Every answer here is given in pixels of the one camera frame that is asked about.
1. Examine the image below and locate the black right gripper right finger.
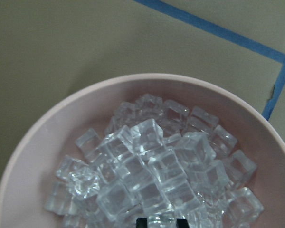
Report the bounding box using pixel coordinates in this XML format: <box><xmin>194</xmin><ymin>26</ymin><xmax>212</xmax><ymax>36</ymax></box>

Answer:
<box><xmin>176</xmin><ymin>218</ymin><xmax>189</xmax><ymax>228</ymax></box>

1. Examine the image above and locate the pink bowl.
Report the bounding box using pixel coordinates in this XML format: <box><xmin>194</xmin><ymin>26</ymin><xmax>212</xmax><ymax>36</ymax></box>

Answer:
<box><xmin>0</xmin><ymin>73</ymin><xmax>285</xmax><ymax>228</ymax></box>

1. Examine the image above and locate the pile of clear ice cubes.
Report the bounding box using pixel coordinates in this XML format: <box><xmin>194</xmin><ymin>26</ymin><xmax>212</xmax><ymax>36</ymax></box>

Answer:
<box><xmin>44</xmin><ymin>94</ymin><xmax>264</xmax><ymax>228</ymax></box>

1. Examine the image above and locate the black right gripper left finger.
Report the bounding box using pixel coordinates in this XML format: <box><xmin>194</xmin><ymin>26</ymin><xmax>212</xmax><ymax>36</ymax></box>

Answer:
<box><xmin>136</xmin><ymin>218</ymin><xmax>148</xmax><ymax>228</ymax></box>

